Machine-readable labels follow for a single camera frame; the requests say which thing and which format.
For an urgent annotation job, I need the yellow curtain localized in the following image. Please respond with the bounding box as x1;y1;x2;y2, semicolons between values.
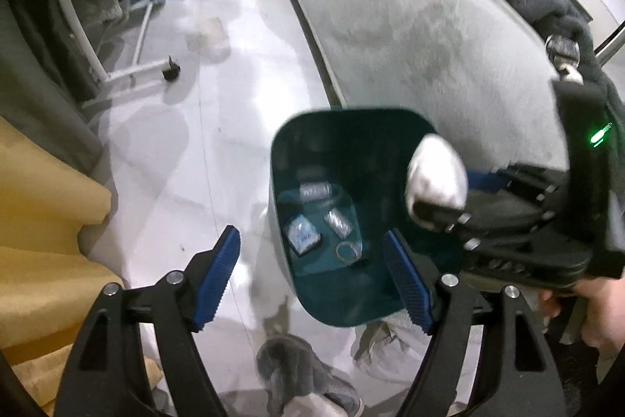
0;114;162;414

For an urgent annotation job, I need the person's right hand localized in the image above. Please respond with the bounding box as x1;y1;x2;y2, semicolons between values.
539;277;625;349

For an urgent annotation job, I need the bed with grey headboard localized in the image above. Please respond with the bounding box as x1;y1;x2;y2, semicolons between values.
266;0;606;183

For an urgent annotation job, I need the white wad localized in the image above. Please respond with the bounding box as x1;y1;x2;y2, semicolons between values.
406;134;470;215

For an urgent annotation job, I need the white clothes rack frame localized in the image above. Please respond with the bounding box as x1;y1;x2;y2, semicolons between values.
44;0;169;106

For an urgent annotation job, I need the tape roll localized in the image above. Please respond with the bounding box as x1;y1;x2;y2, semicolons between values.
334;241;360;263

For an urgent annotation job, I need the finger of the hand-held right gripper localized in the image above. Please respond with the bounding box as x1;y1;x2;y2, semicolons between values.
466;163;570;203
415;201;588;286

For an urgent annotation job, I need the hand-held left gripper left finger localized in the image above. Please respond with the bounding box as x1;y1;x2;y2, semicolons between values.
54;226;241;417

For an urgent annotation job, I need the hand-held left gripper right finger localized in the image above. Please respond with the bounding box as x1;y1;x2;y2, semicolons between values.
383;229;570;417

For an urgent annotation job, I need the dark teal plastic bin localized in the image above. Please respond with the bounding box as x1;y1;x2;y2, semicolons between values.
268;107;472;329

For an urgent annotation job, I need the grey fuzzy slipper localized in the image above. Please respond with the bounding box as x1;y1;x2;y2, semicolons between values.
256;333;365;417

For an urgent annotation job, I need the grey curtain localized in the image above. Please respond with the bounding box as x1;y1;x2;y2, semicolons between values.
0;0;104;174

